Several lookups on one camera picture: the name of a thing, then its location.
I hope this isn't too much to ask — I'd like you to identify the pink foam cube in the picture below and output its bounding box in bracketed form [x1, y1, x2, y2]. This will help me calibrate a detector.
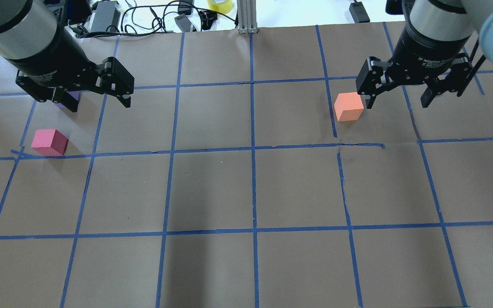
[30, 129, 69, 157]

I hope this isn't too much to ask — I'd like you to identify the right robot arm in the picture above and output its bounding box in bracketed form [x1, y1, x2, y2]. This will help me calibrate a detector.
[356, 0, 493, 109]

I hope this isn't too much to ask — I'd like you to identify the aluminium extrusion post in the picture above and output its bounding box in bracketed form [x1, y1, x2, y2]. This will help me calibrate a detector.
[237, 0, 259, 34]

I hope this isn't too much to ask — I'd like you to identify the yellow tape roll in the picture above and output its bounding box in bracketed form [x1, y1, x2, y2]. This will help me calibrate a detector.
[207, 0, 233, 14]

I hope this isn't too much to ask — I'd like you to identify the purple foam cube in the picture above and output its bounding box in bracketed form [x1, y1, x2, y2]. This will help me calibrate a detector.
[55, 92, 81, 109]

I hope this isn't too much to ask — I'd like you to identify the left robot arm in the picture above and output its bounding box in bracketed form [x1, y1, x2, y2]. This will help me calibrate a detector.
[0, 0, 134, 113]

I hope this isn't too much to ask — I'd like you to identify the black cable bundle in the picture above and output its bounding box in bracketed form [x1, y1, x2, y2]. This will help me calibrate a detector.
[69, 0, 238, 39]

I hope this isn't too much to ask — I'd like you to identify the grey power adapter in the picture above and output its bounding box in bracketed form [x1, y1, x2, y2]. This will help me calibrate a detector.
[89, 0, 120, 33]

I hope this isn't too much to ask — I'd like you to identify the black power brick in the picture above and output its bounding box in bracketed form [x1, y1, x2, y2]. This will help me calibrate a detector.
[349, 0, 371, 24]

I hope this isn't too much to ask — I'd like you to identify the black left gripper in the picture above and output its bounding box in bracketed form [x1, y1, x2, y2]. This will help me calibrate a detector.
[6, 26, 134, 113]

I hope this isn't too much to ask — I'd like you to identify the orange foam cube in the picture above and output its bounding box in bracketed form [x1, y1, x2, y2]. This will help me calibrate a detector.
[334, 92, 365, 121]

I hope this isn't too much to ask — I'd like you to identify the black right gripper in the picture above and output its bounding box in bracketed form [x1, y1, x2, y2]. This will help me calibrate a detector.
[356, 19, 473, 109]

